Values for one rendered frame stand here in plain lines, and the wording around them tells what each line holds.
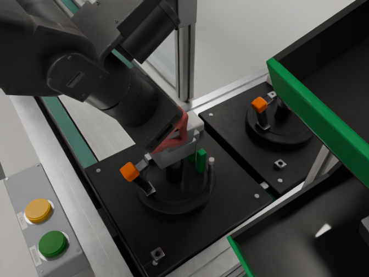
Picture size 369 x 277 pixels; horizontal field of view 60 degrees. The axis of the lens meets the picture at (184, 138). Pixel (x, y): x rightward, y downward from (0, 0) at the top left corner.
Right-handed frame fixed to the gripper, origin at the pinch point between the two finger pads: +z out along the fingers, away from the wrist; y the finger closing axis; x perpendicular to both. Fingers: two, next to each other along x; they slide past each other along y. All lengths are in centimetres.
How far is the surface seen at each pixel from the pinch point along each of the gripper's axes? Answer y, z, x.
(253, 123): 0.5, 19.8, -10.3
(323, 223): -23.8, -11.5, -4.8
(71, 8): 75, 20, -1
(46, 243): 1.6, -1.5, 25.7
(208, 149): 1.7, 16.0, -0.7
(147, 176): 1.9, 7.0, 9.3
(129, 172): -1.1, -2.1, 8.4
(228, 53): 35, 45, -24
